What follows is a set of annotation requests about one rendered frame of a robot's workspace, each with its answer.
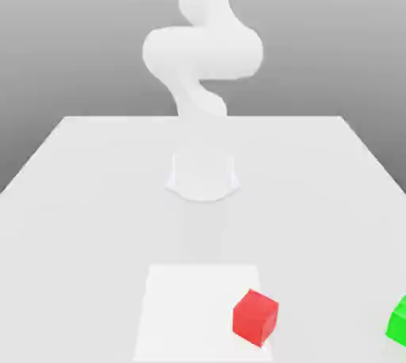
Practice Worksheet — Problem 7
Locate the small red cube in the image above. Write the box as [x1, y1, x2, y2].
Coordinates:
[232, 288, 280, 349]

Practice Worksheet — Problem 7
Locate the small green cube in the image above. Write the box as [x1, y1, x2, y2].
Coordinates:
[385, 294, 406, 347]

